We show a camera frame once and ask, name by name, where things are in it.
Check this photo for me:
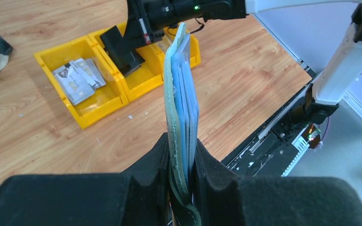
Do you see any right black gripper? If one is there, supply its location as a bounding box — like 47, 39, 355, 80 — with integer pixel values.
99, 0, 204, 69

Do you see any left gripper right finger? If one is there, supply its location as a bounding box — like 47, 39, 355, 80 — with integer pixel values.
194, 142, 362, 226

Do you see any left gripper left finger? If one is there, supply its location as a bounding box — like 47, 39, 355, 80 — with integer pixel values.
0, 133, 169, 226

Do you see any green card holder wallet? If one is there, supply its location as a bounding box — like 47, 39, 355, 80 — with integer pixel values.
164, 23, 202, 226

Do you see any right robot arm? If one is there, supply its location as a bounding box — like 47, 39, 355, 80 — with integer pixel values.
101, 0, 362, 125

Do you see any black cards stack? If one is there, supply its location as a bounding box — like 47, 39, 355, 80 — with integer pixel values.
118, 50, 145, 77

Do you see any silver cards stack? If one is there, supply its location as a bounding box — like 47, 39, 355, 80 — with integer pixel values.
52, 58, 106, 105

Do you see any middle yellow plastic bin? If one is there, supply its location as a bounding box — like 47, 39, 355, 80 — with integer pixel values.
87, 28, 165, 102

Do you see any yellow plastic bin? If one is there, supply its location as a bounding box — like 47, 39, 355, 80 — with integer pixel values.
87, 28, 165, 102
158, 27, 201, 68
34, 36, 129, 129

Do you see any right yellow plastic bin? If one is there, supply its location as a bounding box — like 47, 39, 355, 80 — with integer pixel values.
158, 27, 201, 68

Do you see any left yellow plastic bin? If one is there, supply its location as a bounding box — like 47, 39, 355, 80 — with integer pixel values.
34, 36, 129, 129

